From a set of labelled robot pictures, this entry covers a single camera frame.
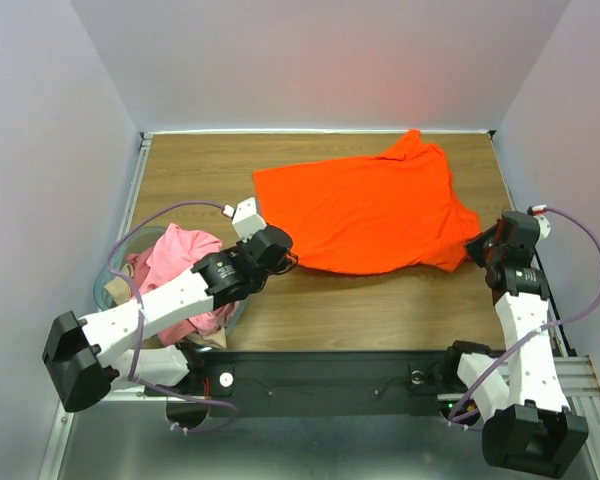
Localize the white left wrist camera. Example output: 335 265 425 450
222 197 267 242

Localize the pink t shirt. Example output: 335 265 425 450
125 223 240 346

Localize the orange t shirt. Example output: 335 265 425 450
252 130 481 275

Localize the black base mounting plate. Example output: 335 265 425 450
174 350 466 417

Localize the clear plastic basket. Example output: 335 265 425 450
93 223 246 349

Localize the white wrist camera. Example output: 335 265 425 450
527 205 551 242
222 197 267 242

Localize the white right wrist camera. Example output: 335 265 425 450
527 205 551 242

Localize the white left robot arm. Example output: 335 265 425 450
42 225 293 413

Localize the aluminium frame rail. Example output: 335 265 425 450
37 133 154 480

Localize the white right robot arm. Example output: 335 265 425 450
440 205 589 479

